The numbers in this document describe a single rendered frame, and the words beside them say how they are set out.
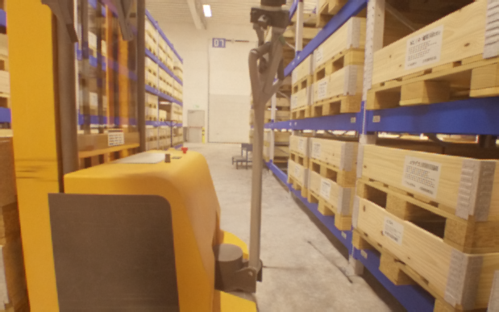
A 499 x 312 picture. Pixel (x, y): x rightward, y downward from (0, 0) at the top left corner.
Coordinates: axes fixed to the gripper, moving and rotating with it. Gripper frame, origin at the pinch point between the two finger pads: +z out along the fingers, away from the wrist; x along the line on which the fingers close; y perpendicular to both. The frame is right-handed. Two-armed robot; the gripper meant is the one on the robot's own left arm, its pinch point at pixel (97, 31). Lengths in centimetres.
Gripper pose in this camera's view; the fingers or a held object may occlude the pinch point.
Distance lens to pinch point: 69.6
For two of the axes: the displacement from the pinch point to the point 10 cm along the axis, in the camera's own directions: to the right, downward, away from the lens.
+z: 0.1, 8.6, 5.1
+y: 0.0, -5.1, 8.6
